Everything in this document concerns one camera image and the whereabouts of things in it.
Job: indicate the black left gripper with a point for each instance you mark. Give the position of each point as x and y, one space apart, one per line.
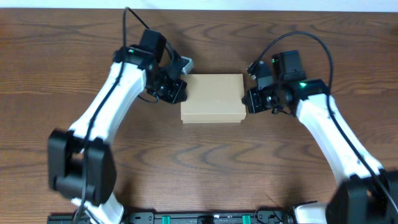
173 94

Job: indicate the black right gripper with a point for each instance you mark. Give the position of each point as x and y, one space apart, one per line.
254 104

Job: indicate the brown cardboard box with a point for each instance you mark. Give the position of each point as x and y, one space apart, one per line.
213 98

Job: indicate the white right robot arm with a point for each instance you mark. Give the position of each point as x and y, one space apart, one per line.
366 193

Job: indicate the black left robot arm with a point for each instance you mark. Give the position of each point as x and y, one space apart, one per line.
80 162

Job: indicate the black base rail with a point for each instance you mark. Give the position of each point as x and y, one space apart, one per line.
259 216

